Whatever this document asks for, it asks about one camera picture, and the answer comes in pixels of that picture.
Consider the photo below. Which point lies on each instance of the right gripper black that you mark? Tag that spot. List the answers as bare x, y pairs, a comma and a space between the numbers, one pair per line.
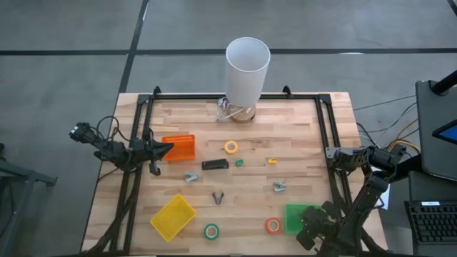
330, 210

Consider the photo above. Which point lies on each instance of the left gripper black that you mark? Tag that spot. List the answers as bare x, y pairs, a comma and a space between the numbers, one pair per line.
143, 151

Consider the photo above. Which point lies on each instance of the light blue staple remover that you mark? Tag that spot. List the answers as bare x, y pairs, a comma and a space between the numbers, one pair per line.
279, 186
191, 176

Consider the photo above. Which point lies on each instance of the orange tape roll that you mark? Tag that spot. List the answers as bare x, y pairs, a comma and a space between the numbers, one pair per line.
267, 226

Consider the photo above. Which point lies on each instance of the black stapler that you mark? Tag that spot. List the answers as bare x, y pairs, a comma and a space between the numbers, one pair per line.
215, 164

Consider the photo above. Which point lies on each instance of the yellow tape roll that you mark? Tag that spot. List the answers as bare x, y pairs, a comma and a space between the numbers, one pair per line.
226, 147

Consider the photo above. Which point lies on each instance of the yellow mini stapler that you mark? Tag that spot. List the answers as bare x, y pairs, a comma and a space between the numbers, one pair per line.
272, 161

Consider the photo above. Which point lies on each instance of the black staple remover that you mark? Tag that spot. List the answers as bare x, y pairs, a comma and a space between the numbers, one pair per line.
218, 198

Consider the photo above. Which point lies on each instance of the green mini stapler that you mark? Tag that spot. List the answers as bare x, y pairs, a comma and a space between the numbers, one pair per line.
239, 162

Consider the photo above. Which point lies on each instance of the green tape roll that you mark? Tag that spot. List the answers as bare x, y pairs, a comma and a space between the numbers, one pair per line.
206, 232

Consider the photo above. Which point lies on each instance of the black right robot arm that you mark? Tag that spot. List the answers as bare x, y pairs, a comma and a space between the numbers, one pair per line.
371, 185

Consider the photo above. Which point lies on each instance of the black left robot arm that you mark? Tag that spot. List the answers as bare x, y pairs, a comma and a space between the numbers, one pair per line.
107, 150

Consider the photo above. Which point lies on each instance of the green plastic basket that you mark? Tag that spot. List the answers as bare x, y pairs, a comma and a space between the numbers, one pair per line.
292, 217

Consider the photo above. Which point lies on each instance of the orange plastic basket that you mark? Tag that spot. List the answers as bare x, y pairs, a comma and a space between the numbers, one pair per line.
182, 148

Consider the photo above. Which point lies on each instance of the yellow plastic basket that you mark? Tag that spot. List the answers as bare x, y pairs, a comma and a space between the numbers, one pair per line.
173, 217

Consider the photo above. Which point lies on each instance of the white paper sheet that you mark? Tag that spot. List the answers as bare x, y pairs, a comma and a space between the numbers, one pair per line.
385, 200

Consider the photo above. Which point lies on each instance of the wooden lamp base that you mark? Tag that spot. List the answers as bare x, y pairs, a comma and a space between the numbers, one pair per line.
246, 116

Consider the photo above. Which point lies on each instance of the black stand beam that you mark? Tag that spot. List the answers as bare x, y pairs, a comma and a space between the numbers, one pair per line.
408, 167

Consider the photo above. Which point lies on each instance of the white cylindrical lamp shade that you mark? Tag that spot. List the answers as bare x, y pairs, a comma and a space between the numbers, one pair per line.
246, 71

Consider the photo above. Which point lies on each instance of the black keyboard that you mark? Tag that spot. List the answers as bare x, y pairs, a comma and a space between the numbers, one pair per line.
432, 223

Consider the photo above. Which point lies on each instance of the dark grey box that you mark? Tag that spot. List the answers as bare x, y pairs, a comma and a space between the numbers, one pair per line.
432, 185

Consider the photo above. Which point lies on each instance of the grey monitor back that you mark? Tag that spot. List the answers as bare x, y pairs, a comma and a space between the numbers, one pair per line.
428, 142

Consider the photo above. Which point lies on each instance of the tablet with blue screen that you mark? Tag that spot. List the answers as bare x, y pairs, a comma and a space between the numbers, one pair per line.
448, 133

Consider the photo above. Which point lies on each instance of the black stand pole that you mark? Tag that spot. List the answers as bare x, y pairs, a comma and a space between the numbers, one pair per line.
446, 82

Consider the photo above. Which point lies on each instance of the black aluminium table frame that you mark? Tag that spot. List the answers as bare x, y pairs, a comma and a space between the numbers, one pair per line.
196, 96

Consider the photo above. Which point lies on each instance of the grey metal table frame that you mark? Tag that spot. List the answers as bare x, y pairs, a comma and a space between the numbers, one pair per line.
21, 175

